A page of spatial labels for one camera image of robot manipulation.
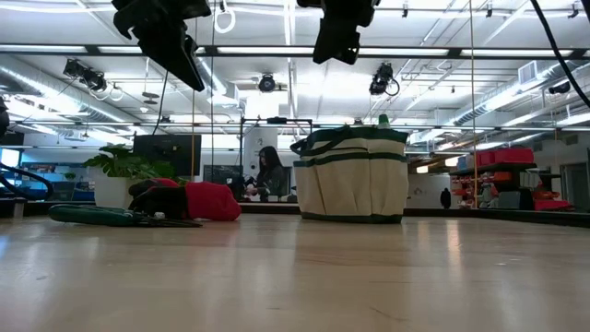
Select black monitor screen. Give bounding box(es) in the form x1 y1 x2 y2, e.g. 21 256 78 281
133 134 203 177

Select green plant in white pot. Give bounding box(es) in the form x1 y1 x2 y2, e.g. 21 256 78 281
83 144 186 209

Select red storage bin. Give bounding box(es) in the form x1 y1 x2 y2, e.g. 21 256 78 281
476 147 536 168

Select beige green gardening bag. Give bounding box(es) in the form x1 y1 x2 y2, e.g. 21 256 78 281
289 124 410 226

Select black ceiling camera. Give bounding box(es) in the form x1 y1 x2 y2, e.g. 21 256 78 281
368 62 401 98
257 73 277 94
63 58 109 93

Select black aluminium table frame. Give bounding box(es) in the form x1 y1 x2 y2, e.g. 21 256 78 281
0 197 590 229

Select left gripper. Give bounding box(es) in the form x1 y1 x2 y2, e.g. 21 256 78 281
112 0 213 93

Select storage shelf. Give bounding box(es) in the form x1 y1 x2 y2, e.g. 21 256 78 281
448 147 573 213

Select red black gardening gloves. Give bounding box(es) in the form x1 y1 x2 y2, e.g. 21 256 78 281
127 177 242 222

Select white cable ring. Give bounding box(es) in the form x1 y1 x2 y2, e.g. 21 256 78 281
213 6 237 35

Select green pruning shears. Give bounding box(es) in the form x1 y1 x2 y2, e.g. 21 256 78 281
47 203 205 229

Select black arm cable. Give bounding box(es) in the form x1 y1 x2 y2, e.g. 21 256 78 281
528 0 590 111
0 160 55 203

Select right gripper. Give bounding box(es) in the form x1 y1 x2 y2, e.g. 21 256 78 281
296 0 383 66

